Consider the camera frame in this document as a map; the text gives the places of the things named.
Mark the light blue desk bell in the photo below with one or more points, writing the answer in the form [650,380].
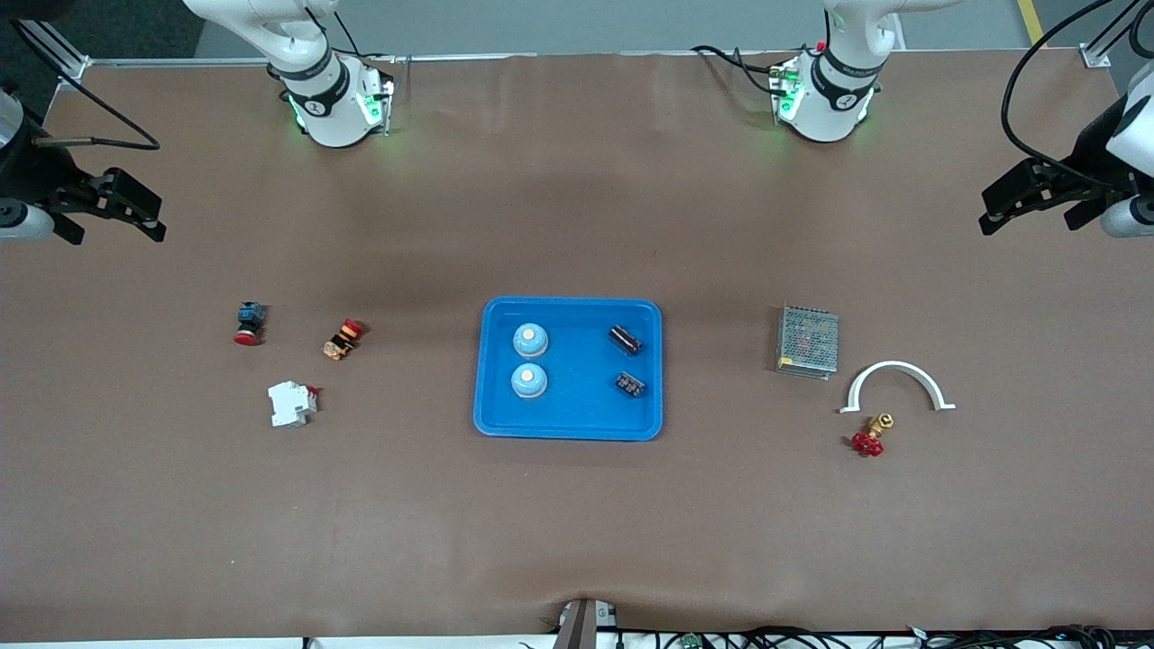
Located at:
[530,340]
[529,381]

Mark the red and blue push button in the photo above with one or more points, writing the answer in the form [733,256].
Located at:
[249,323]

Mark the blue plastic tray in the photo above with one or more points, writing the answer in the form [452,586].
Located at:
[568,415]

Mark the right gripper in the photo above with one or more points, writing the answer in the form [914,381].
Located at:
[38,177]

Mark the brown table cover mat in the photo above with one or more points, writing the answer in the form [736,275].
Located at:
[577,523]

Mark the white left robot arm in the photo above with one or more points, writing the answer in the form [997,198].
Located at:
[825,99]

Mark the metal bracket at table edge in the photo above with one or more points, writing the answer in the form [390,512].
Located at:
[581,624]

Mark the black capacitor with print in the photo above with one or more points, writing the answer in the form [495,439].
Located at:
[630,385]

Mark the white arch pipe clamp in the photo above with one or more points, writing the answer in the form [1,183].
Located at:
[894,365]

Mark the white circuit breaker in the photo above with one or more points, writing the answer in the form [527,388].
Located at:
[290,406]

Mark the black cylindrical capacitor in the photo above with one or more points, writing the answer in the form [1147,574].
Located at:
[625,340]

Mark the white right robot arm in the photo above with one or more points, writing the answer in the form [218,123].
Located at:
[329,95]

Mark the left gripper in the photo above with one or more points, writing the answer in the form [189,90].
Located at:
[1090,156]

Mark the yellow and red button switch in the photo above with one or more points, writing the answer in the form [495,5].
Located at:
[343,340]

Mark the metal mesh power supply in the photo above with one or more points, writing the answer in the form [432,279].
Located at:
[808,342]

